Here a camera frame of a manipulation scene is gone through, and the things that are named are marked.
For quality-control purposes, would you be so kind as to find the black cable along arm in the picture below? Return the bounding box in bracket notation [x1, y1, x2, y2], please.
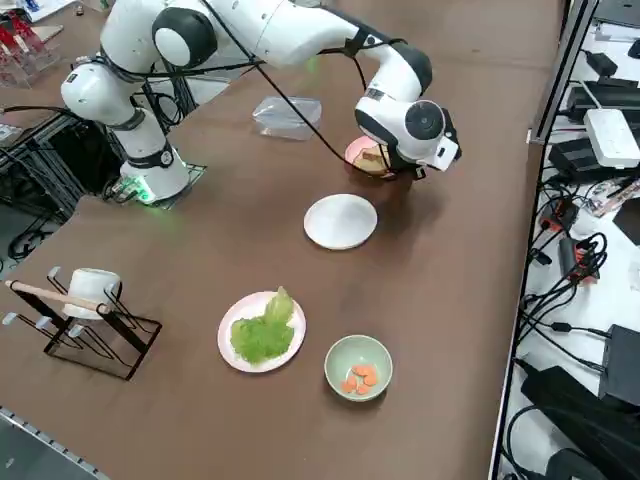
[199, 0, 399, 174]

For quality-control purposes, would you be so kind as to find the black wire cup rack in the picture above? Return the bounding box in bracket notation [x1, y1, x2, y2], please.
[3, 266, 164, 382]

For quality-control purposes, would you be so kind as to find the aluminium frame rail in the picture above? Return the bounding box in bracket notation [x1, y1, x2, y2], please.
[528, 0, 600, 146]

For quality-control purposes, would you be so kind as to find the white ceramic cup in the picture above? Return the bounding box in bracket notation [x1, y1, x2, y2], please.
[62, 268, 123, 321]

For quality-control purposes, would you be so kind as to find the pink round plate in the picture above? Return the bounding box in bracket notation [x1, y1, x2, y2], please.
[344, 137, 396, 181]

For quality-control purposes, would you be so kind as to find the brown bread slice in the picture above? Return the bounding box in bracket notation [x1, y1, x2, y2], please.
[352, 149, 394, 177]

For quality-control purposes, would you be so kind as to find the white plate with pinkish rim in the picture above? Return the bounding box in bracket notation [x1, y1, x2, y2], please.
[217, 291, 307, 373]

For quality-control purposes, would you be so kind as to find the green lettuce leaf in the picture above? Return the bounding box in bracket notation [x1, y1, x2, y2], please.
[229, 285, 296, 362]

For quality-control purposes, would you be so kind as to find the black power adapter box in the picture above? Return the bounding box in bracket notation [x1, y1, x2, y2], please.
[599, 323, 640, 407]

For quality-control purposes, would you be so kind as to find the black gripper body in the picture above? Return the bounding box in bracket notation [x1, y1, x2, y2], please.
[380, 142, 429, 182]

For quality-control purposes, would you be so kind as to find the pale green bowl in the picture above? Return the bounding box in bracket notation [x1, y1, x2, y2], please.
[323, 334, 394, 403]

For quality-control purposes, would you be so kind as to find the clear acrylic shelf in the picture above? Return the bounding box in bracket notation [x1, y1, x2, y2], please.
[0, 19, 65, 90]

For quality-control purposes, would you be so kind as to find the white round plate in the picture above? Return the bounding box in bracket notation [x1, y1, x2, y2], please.
[303, 194, 379, 251]

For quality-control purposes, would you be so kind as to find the clear plastic lidded container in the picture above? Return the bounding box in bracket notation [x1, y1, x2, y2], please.
[251, 95, 324, 143]

